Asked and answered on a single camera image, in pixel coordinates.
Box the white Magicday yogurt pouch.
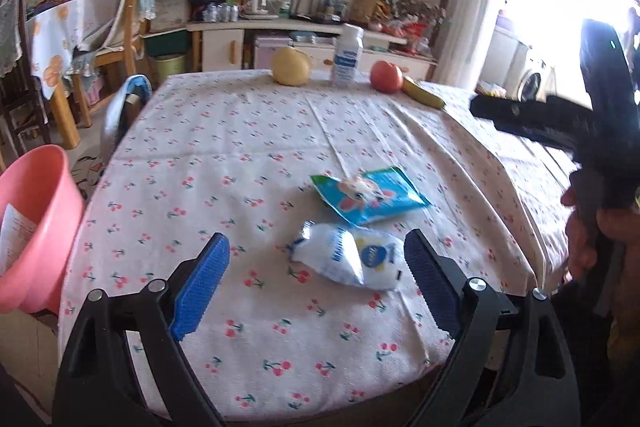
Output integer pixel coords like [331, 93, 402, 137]
[290, 221, 408, 291]

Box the grey printed foil packet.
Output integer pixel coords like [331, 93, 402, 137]
[0, 204, 37, 277]

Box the blue rabbit snack bag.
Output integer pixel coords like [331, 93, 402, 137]
[310, 167, 431, 227]

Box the pink plastic trash basin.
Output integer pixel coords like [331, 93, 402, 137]
[1, 144, 85, 313]

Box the person's right hand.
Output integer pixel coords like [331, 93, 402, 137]
[560, 185, 640, 353]

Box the white washing machine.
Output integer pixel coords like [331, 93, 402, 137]
[515, 52, 556, 102]

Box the yellow banana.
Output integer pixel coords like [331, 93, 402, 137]
[401, 76, 446, 110]

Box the cherry print tablecloth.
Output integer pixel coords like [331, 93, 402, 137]
[58, 70, 573, 423]

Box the red apple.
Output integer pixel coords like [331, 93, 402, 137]
[370, 61, 404, 94]

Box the white blue yogurt bottle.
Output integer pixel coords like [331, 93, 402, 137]
[331, 24, 363, 87]

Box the dark wooden chair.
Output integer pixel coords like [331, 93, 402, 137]
[1, 0, 51, 156]

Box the yellow pear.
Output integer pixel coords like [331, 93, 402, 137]
[271, 46, 311, 87]

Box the green waste bin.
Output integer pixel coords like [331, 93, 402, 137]
[150, 53, 188, 87]

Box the pink storage box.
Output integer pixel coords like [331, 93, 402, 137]
[253, 35, 293, 69]

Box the orange print dining tablecloth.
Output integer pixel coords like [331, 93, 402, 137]
[27, 0, 79, 100]

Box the white TV cabinet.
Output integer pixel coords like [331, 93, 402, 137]
[186, 20, 436, 80]

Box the light wooden chair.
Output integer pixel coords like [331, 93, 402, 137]
[70, 0, 148, 128]

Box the electric glass kettle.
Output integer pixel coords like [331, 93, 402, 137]
[241, 0, 278, 20]

